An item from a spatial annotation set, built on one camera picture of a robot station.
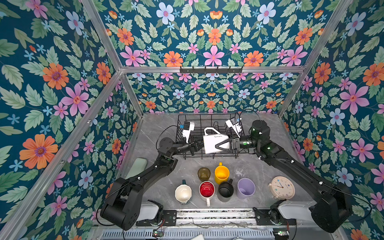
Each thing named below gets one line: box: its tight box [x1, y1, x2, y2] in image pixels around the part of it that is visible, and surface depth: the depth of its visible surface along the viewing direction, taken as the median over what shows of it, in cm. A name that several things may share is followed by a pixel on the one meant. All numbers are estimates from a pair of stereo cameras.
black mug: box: [218, 178, 234, 198], surface depth 82 cm
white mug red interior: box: [198, 180, 216, 207], surface depth 78 cm
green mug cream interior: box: [175, 184, 192, 203], surface depth 75 cm
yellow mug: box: [214, 162, 230, 185], surface depth 84 cm
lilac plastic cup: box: [236, 177, 256, 200], surface depth 76 cm
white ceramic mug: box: [203, 127, 230, 154], surface depth 62 cm
